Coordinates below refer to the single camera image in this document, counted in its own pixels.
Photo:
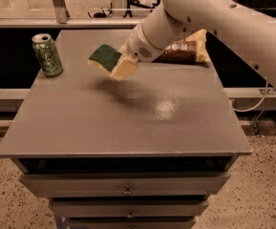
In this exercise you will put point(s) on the grey drawer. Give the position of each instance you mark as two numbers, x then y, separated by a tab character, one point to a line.
146	223
97	186
128	208

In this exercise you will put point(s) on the green soda can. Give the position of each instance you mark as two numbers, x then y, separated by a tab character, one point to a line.
47	54

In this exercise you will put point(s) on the green and yellow sponge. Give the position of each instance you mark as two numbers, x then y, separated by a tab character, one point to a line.
105	58

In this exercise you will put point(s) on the top grey drawer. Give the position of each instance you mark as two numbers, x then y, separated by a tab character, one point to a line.
97	186

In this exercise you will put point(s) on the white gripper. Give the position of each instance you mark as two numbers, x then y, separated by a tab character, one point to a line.
139	47

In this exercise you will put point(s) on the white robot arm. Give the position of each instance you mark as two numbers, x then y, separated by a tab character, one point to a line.
248	33

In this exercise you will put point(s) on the bottom grey drawer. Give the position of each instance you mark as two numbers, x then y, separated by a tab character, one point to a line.
146	223

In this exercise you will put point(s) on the metal railing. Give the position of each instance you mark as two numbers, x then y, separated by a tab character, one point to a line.
64	19

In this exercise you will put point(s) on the grey drawer cabinet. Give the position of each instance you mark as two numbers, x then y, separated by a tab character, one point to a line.
165	119

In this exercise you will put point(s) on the middle grey drawer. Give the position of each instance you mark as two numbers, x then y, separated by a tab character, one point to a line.
128	208

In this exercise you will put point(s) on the brown chip bag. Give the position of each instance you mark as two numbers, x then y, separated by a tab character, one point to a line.
192	49

